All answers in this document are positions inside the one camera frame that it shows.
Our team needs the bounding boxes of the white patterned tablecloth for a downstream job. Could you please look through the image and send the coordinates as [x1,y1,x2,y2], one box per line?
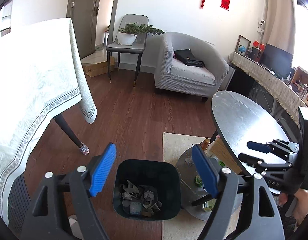
[0,18,97,222]

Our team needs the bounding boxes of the cream rug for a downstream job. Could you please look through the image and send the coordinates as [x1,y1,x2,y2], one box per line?
[161,132,243,240]

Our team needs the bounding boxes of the potted green plant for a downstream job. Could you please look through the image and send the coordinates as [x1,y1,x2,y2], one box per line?
[117,23,165,46]

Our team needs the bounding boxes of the small blue globe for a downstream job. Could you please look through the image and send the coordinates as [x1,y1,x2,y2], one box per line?
[238,44,246,55]

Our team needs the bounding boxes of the amber drink bottle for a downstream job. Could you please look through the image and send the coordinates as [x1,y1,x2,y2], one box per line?
[200,138,210,151]

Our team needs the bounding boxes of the black handbag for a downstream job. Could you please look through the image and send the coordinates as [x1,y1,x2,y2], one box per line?
[174,49,205,68]

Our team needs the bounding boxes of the green glass bottle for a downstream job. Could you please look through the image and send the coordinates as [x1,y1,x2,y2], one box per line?
[194,175,203,187]

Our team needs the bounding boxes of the grey dining chair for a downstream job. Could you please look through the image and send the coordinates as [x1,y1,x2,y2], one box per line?
[105,14,149,87]

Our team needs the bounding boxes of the small low round table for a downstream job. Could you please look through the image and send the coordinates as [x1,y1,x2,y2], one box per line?
[176,147,212,221]

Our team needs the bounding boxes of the white security camera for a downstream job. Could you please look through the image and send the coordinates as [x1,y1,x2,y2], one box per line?
[258,19,265,34]

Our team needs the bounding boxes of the grey armchair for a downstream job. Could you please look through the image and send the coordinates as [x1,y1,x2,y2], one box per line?
[154,32,229,98]

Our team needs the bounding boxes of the round grey marble table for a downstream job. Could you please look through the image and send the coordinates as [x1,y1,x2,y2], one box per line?
[211,90,289,176]

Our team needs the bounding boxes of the beige fringed desk cloth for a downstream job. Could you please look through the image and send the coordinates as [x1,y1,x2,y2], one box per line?
[228,52,307,126]

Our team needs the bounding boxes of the red wall scroll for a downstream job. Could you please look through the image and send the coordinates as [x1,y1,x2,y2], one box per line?
[220,0,230,10]

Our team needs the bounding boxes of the black monitor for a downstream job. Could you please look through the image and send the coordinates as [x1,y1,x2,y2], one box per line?
[259,43,293,79]

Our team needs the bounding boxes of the grey door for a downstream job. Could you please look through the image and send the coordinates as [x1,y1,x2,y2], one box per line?
[66,0,100,59]

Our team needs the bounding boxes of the dark green trash bin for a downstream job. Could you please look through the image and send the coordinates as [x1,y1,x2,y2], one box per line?
[113,159,181,221]

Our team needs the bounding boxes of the flat cardboard box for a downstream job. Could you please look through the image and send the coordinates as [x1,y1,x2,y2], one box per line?
[82,60,108,77]

